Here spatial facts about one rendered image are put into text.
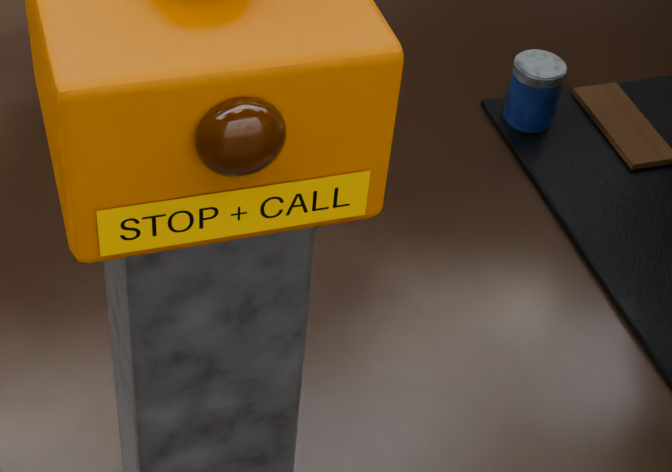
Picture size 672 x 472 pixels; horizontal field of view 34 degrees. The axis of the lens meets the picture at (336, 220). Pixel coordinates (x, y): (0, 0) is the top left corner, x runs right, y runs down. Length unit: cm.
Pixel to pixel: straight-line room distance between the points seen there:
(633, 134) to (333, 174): 181
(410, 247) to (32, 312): 63
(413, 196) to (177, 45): 162
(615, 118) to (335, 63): 187
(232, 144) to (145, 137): 3
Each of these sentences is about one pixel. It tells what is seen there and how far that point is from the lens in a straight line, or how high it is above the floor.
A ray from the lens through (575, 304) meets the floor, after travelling 185.
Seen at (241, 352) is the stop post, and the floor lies 91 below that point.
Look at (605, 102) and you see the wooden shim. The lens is 226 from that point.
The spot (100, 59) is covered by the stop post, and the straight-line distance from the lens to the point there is 36.
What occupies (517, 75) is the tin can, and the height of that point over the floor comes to 13.
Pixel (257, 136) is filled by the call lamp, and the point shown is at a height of 106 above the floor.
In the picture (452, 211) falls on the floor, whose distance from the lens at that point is 196.
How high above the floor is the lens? 128
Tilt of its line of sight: 42 degrees down
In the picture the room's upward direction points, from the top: 6 degrees clockwise
